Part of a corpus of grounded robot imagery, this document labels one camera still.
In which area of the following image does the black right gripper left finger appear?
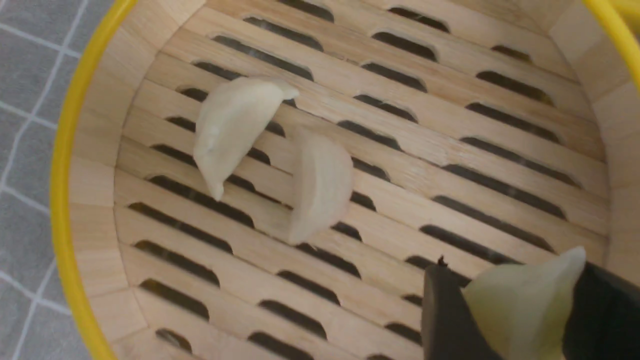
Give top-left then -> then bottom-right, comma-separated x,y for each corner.
421,256 -> 501,360

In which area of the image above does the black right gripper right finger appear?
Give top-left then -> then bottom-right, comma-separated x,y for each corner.
562,262 -> 640,360

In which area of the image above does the pale green dumpling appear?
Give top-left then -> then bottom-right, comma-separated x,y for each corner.
462,246 -> 586,360

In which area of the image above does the white dumpling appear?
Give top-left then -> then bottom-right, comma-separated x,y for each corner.
193,76 -> 300,201
287,127 -> 354,245

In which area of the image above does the bamboo steamer tray yellow rim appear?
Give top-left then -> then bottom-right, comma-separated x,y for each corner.
50,0 -> 639,360

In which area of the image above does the grey checked tablecloth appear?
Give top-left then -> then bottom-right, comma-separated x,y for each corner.
0,0 -> 112,360

